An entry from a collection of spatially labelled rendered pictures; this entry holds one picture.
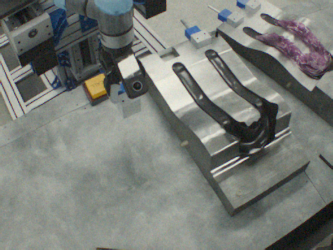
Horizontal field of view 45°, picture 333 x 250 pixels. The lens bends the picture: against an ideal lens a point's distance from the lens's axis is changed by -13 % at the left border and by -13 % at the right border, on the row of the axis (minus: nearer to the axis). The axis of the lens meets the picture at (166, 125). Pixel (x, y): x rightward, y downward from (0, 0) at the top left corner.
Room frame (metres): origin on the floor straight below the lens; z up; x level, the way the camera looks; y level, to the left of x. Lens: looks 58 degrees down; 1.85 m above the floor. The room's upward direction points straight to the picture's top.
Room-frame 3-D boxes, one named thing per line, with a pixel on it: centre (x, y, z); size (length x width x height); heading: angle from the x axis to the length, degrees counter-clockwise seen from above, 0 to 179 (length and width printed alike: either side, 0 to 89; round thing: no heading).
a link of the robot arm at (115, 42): (0.67, 0.11, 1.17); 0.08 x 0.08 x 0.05
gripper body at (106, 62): (0.67, 0.11, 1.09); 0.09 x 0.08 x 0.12; 29
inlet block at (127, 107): (0.68, 0.12, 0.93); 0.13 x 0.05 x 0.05; 29
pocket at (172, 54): (0.84, -0.01, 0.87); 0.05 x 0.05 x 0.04; 29
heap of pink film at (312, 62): (0.91, -0.42, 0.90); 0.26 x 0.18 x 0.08; 46
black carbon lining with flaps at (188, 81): (0.68, -0.16, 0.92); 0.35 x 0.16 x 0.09; 29
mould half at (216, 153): (0.67, -0.16, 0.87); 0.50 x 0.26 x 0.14; 29
